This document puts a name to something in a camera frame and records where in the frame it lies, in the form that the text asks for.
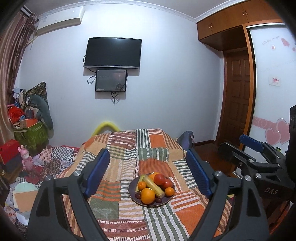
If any red tomato with stem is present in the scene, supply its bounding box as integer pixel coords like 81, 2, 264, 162
161, 178, 174, 191

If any smooth red tomato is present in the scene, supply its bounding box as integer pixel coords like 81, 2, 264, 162
153, 173, 166, 185

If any long yellow banana piece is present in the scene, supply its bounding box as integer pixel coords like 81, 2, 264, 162
143, 175, 165, 198

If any large orange with sticker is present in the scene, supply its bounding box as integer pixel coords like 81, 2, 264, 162
141, 188, 155, 204

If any light green round plate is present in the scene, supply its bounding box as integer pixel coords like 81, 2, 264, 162
15, 182, 37, 193

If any brown wooden door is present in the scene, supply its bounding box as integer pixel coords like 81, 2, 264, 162
215, 48, 253, 149

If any pink toy figure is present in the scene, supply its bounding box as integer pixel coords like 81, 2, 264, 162
18, 145, 33, 173

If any small mandarin by plate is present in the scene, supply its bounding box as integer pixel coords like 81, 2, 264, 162
165, 187, 175, 197

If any orange on plate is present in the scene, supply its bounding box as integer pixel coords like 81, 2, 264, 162
148, 172, 159, 180

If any red box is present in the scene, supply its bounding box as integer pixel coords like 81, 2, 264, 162
0, 140, 20, 165

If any green storage box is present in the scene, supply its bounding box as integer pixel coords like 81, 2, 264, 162
13, 121, 49, 152

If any short yellow banana piece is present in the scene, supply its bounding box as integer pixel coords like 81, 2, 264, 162
135, 175, 147, 192

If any dark purple round plate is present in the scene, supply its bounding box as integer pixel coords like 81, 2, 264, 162
128, 173, 175, 208

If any small mandarin near tomato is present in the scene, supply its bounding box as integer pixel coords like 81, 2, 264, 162
137, 181, 147, 191

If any dark red plum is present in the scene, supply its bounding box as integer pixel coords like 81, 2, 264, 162
135, 191, 141, 199

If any striped patchwork bedspread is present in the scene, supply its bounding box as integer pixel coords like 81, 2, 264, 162
61, 128, 208, 240

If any white wardrobe with hearts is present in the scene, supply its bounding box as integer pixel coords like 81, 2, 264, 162
246, 24, 295, 153

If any yellow foam tube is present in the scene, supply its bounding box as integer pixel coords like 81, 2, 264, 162
92, 121, 120, 137

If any grey plush toy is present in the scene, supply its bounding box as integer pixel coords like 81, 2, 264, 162
28, 94, 54, 130

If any wooden overhead cabinet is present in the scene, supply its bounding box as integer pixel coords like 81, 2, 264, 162
197, 1, 282, 51

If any striped brown curtain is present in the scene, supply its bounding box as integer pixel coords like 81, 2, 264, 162
1, 12, 38, 144

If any white air conditioner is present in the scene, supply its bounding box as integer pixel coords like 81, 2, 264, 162
36, 6, 85, 36

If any small wall monitor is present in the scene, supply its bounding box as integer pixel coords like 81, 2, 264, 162
95, 69, 127, 92

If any wall mounted black television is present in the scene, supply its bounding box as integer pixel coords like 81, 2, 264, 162
84, 37, 142, 69

